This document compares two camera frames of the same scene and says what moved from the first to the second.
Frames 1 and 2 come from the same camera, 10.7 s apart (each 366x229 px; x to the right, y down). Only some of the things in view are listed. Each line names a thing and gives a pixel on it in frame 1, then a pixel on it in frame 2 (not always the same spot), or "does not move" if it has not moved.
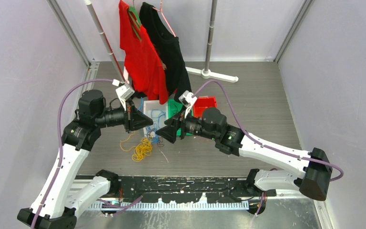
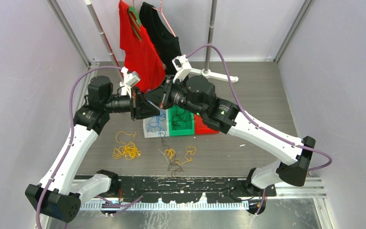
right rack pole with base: (206, 73) does not move
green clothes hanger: (135, 21) does not move
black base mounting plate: (183, 189) does not move
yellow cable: (141, 150) → (129, 150)
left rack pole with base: (121, 69) does not move
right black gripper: (169, 132) → (160, 97)
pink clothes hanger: (160, 10) does not move
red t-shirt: (142, 63) does not move
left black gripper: (134, 119) → (141, 107)
